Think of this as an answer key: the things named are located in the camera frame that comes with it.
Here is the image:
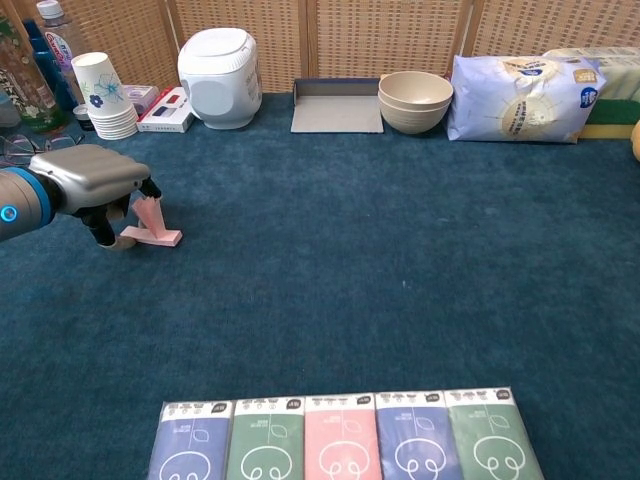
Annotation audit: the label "green pocket tissue pack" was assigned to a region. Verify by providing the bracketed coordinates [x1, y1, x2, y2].
[224, 396, 306, 480]
[443, 385, 546, 480]

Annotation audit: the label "lilac pocket tissue pack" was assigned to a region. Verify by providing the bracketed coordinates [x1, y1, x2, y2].
[374, 390, 464, 480]
[147, 399, 235, 480]

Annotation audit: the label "pale green tissue pack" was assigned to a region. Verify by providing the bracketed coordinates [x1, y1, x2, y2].
[542, 46, 640, 101]

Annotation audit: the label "beige bowl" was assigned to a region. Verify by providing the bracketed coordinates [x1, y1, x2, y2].
[378, 99, 451, 135]
[377, 71, 455, 112]

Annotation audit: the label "thin-framed eyeglasses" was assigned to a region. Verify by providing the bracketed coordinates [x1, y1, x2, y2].
[0, 133, 86, 162]

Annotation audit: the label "pink pocket tissue pack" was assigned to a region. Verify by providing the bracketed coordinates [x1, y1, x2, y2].
[303, 392, 384, 480]

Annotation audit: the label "green floral bottle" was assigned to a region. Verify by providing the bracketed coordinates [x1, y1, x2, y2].
[0, 14, 69, 134]

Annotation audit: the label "green yellow sponge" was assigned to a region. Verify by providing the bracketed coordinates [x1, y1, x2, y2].
[578, 98, 640, 141]

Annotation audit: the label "blue bottle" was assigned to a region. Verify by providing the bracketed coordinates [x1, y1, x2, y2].
[22, 18, 76, 112]

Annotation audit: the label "white box red blue print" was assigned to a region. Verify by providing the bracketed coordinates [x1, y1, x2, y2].
[136, 86, 195, 135]

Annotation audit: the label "grey cardboard tray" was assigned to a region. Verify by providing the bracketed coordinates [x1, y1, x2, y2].
[290, 77, 385, 135]

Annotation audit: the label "white rice cooker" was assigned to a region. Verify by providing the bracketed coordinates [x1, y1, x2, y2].
[177, 27, 264, 131]

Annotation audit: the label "pink block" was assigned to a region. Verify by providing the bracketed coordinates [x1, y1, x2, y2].
[119, 195, 184, 248]

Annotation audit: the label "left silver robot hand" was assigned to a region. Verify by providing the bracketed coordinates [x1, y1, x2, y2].
[28, 143, 164, 250]

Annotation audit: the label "lilac tissue paper bag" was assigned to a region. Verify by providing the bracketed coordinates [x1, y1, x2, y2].
[446, 53, 609, 145]

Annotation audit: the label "small black jar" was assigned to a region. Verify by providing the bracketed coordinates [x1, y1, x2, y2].
[72, 103, 96, 132]

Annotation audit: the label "clear bottle pink label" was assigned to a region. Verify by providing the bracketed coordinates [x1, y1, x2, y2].
[36, 0, 89, 106]

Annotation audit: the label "small lilac container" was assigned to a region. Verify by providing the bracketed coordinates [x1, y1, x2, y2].
[122, 84, 160, 115]

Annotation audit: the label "woven wooden folding screen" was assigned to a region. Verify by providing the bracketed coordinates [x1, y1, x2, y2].
[0, 0, 640, 95]

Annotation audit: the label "clear plastic container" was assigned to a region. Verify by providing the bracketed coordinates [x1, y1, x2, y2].
[0, 89, 22, 129]

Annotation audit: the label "floral paper cup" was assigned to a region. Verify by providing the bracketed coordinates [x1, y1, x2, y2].
[70, 51, 135, 117]

